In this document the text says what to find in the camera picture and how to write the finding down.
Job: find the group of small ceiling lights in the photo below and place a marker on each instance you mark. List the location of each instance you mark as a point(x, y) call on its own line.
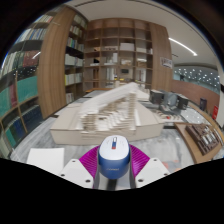
point(197, 75)

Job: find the white wall sign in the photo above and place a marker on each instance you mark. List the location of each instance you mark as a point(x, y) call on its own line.
point(166, 62)

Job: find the tall wooden bookshelf with books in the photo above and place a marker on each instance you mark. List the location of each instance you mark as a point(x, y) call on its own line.
point(26, 83)

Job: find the grey display boxes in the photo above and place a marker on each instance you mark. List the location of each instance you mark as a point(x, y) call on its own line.
point(168, 99)

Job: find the wooden shelf unit with models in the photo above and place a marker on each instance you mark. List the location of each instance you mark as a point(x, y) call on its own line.
point(116, 53)

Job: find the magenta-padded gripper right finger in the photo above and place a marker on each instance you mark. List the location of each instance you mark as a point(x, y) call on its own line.
point(150, 171)

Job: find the long ceiling light strip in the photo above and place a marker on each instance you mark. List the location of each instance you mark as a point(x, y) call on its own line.
point(182, 46)

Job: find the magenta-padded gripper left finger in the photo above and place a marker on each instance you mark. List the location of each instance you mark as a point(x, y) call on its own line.
point(77, 171)

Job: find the white architectural model on base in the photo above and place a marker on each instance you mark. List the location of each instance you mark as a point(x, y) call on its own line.
point(110, 116)

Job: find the white rectangular pad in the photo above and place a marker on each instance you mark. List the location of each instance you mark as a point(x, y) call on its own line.
point(46, 159)

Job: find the white and blue computer mouse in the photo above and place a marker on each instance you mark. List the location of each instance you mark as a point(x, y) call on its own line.
point(114, 156)

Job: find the red standing sign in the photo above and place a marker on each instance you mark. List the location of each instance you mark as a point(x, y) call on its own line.
point(215, 112)

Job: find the dark brown building model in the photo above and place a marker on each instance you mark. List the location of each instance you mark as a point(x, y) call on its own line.
point(204, 138)

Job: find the wooden display table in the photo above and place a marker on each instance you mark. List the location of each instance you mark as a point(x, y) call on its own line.
point(190, 143)

